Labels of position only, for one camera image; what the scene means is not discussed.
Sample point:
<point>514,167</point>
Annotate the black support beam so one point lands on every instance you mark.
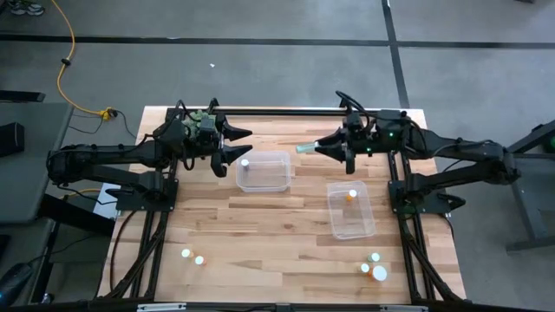
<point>69,214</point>

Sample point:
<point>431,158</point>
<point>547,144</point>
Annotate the reddish orange pill bottle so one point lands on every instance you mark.
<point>199,260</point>

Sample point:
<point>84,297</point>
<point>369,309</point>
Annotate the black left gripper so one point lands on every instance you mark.
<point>208,141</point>

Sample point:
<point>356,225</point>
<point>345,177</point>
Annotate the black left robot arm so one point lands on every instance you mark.
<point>108,156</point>

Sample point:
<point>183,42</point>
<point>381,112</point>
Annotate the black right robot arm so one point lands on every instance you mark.
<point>455,146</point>

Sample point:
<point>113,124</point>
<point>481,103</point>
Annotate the grey caster wheel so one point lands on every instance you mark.
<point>47,298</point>

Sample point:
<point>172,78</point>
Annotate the black computer mouse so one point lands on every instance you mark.
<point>15,279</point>

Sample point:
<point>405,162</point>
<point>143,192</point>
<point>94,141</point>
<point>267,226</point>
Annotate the green round object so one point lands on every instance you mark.
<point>551,144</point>

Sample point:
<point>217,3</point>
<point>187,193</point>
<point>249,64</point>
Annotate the orange pill bottle white cap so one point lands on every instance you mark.
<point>352,193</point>

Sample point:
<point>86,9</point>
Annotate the yellow pill bottle white cap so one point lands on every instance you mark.
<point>186,253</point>
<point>365,268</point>

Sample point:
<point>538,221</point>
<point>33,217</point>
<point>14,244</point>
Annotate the white paper sheet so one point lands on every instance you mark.
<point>104,208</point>

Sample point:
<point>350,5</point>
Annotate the large orange pill bottle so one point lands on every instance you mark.
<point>379,273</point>

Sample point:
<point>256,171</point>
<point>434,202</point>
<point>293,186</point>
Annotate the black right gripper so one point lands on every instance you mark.
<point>362,138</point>

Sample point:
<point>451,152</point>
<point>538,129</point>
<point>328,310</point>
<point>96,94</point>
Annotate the black pouch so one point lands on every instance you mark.
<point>11,138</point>

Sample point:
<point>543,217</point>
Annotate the grey metal stand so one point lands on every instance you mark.
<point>526,216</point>

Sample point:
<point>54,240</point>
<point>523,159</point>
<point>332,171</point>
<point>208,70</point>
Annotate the dark grey desk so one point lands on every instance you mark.
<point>26,195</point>

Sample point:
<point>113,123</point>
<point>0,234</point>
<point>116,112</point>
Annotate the green pill bottle white cap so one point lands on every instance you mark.
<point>375,257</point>

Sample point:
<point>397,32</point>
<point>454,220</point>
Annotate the black flat bar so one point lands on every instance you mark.
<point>21,96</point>

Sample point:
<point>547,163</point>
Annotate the person's shoe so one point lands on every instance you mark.
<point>28,8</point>

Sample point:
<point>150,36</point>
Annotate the clear plastic bin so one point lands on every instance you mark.
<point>269,177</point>
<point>353,221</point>

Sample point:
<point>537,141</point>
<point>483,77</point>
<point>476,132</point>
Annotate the green potted plant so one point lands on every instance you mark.
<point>190,123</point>

